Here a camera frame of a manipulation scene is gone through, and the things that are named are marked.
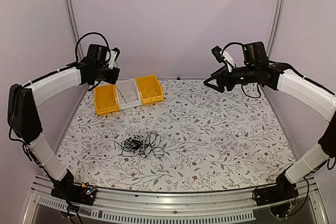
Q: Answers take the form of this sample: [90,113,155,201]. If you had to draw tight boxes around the right aluminium frame post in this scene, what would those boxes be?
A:
[267,0,285,58]

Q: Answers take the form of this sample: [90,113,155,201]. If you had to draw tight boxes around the black cable bundle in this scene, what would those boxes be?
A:
[113,129,165,159]

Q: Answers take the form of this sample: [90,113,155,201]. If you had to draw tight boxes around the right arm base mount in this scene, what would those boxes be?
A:
[252,177,299,219]

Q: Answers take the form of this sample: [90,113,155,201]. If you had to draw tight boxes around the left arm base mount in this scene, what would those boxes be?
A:
[50,176,96,206]

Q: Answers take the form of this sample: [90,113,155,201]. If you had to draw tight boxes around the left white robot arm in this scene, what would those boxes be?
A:
[7,33,120,200]

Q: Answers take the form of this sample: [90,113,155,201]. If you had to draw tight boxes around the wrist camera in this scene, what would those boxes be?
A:
[211,46,236,72]
[107,47,120,69]

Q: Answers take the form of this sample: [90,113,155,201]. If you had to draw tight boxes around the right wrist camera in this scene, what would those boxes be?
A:
[211,46,236,72]

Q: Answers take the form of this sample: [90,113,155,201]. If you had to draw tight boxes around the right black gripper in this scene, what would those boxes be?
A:
[203,64,258,93]

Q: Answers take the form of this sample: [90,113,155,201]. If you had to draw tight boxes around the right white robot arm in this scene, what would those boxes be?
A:
[204,41,335,201]

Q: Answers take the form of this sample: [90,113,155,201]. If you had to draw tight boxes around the front aluminium rail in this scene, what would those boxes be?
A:
[23,175,329,223]

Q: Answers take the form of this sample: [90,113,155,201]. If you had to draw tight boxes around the left yellow plastic bin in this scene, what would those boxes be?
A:
[94,84,120,115]

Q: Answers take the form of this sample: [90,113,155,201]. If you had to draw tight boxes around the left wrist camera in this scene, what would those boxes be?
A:
[107,47,120,69]

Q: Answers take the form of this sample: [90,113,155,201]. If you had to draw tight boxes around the yellow plastic bin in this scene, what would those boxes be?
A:
[94,84,120,115]
[135,75,164,105]

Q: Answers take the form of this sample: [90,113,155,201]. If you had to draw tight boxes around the right yellow plastic bin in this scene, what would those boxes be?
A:
[135,75,164,105]

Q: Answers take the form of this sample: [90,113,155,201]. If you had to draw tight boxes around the purple black thin cable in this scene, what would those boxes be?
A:
[114,84,130,104]

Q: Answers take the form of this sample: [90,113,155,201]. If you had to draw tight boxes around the white translucent plastic bin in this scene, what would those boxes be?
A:
[115,78,142,110]

